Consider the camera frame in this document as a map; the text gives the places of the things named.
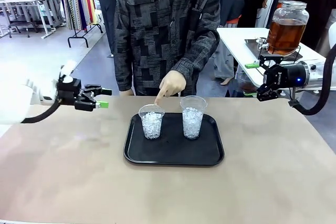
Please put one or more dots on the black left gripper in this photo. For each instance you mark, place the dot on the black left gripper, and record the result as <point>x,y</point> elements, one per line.
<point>68,91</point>

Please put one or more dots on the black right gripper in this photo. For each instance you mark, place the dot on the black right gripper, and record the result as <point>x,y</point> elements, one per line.
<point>287,75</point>

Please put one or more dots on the short clear iced cup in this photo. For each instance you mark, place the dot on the short clear iced cup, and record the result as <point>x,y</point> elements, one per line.
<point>151,127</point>

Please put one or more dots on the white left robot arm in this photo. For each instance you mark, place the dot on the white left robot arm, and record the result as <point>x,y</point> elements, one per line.
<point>15,100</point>

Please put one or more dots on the person's left forearm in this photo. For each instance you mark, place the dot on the person's left forearm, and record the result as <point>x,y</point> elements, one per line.
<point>202,48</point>

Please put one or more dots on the person's right forearm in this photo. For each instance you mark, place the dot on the person's right forearm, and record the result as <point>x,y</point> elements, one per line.
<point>123,72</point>

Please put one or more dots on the tall clear iced cup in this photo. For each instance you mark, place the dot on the tall clear iced cup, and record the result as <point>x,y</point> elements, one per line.
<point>193,124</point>

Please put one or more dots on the person's right hand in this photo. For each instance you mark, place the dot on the person's right hand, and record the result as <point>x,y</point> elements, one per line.
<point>126,93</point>

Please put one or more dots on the person's left hand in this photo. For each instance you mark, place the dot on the person's left hand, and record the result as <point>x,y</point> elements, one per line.
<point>172,83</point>

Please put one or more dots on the dark metal tray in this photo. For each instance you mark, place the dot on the dark metal tray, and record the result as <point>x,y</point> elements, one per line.
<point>252,47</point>

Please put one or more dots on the silver dispenser spigot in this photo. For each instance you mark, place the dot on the silver dispenser spigot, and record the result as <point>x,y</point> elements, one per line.
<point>261,43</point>

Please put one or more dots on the glass tea dispenser jar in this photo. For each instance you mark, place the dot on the glass tea dispenser jar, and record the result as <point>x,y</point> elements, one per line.
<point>287,32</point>

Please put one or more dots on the white side table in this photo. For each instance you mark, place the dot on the white side table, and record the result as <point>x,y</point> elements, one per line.
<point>236,37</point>

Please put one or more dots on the bystander in black trousers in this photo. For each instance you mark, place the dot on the bystander in black trousers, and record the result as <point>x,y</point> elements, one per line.
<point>107,6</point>

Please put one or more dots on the person in grey patchwork jacket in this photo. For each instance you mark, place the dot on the person in grey patchwork jacket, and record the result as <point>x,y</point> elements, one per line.
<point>157,30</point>

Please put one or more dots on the fabric sample rack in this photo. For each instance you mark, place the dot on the fabric sample rack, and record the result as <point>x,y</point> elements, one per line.
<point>73,1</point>

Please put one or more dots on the black plastic serving tray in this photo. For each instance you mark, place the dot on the black plastic serving tray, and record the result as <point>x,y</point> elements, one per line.
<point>173,150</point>

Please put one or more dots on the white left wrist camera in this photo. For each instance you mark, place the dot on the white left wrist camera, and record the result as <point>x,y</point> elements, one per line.
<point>67,73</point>

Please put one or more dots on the white workbench with frame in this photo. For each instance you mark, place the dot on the white workbench with frame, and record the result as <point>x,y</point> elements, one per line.
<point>29,1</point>

